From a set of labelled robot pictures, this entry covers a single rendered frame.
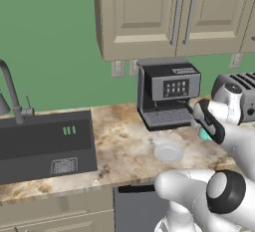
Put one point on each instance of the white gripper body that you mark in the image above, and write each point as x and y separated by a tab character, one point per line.
200	110

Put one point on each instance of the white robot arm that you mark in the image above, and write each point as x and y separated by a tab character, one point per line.
186	186

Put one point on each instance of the black and grey coffee machine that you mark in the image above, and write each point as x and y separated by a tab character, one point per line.
156	86

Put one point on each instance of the white saucer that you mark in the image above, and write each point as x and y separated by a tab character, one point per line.
168	152

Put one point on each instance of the teal mug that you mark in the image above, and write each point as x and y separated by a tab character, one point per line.
205	135

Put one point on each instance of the silver toaster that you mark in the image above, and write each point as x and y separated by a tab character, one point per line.
247	93

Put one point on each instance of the grey dishwasher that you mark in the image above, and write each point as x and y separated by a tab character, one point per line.
139	209

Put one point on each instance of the dark grey sink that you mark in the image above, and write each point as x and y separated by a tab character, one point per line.
40	143

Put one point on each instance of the beige drawer front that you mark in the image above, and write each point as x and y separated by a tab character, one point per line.
56	212

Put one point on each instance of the grey tap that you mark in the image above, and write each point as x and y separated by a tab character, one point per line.
13	93

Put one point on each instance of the white wall socket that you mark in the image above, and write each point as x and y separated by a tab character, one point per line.
133	68
235	60
118	68

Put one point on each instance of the beige wall cupboard door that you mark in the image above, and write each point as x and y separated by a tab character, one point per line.
139	10
249	33
215	10

